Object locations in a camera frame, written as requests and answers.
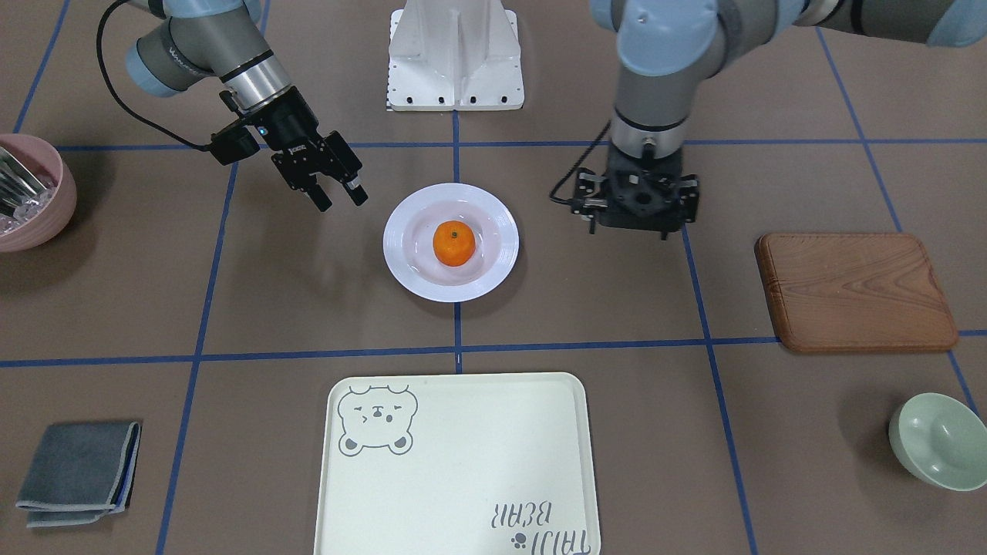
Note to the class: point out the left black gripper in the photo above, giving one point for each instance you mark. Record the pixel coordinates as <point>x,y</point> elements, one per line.
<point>688,198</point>

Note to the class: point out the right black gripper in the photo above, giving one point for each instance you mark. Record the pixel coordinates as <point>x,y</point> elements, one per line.
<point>291,126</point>

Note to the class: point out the white round plate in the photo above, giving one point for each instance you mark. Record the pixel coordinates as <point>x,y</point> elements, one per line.
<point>409,231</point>

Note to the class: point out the orange mandarin fruit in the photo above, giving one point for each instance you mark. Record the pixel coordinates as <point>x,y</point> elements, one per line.
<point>454,243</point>

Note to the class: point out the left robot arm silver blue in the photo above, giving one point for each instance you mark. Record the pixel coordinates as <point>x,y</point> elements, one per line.
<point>667,48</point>

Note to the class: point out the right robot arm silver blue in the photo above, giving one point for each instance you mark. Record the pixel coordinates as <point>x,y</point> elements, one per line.
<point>196,40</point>

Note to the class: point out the cream bear tray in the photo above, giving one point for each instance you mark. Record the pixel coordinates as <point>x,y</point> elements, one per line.
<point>458,464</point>

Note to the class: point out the wooden cutting board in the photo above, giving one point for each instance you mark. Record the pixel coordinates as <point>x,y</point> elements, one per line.
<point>854,292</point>

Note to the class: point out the pink bowl with ice cubes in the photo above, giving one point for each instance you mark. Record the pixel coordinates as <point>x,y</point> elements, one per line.
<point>41,158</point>

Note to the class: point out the metal scoop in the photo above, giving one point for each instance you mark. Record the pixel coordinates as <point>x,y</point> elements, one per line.
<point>22,192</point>

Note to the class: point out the grey folded cloth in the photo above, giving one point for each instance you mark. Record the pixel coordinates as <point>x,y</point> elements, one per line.
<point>80,472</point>

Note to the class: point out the mint green bowl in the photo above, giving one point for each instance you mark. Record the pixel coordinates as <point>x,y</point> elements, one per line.
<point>940,441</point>

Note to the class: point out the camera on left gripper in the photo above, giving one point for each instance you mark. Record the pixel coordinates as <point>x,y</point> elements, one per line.
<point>589,198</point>

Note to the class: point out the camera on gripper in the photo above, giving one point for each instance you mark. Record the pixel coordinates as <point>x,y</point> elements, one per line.
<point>232,144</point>
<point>589,198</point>

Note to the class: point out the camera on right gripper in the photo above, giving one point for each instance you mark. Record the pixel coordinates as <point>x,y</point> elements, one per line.
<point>232,144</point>

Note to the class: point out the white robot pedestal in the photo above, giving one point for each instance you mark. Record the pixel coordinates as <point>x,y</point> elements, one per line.
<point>454,55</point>

